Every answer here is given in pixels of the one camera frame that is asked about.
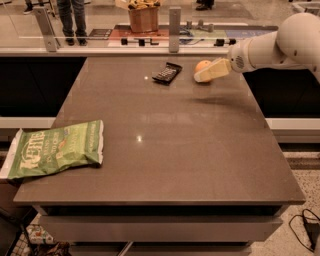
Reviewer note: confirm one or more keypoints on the green jalapeno chip bag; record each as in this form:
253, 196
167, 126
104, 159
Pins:
47, 152

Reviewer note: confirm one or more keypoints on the black power adapter with cable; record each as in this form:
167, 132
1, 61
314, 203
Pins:
311, 224

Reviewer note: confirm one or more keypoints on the metal glass post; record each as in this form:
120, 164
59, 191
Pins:
44, 22
174, 28

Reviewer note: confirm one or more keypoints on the orange fruit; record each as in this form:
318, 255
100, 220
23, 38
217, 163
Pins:
202, 64

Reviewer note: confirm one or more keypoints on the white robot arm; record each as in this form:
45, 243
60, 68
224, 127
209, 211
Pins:
294, 46

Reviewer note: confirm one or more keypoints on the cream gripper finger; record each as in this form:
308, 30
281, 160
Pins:
218, 68

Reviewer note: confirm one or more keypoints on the wire basket with snack bags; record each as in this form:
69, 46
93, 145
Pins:
21, 235

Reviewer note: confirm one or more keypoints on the person dark shoes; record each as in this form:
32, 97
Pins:
204, 5

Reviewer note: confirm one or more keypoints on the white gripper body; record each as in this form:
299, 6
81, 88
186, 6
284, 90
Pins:
237, 60

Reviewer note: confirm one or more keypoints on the person legs in jeans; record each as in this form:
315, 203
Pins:
72, 16

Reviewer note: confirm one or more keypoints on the left metal glass post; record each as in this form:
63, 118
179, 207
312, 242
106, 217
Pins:
44, 22

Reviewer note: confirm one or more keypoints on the colourful floor mat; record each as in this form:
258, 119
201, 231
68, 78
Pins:
207, 35

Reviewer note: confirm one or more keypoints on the centre metal glass post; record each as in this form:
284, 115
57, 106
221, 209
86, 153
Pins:
174, 28

